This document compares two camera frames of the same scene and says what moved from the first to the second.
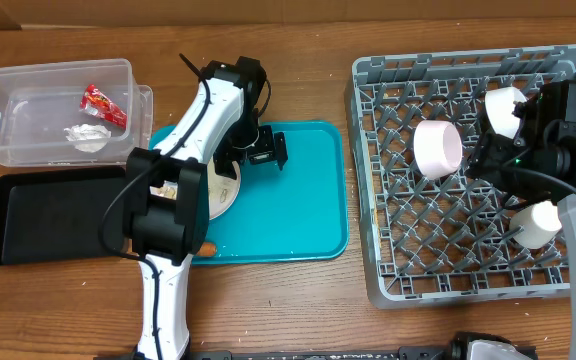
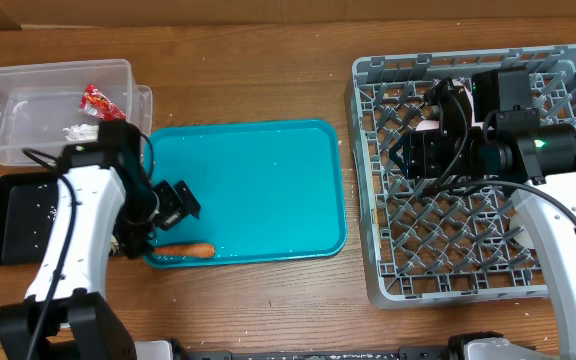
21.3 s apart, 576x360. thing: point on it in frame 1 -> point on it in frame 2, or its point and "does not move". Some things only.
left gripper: (264, 152) -> (174, 203)
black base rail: (406, 353) does not move
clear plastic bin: (69, 114) does not move
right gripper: (488, 162) -> (427, 155)
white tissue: (89, 138) does not move
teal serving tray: (294, 215) does not move
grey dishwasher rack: (447, 240) does not move
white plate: (223, 191) -> (477, 125)
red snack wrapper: (96, 102) does not move
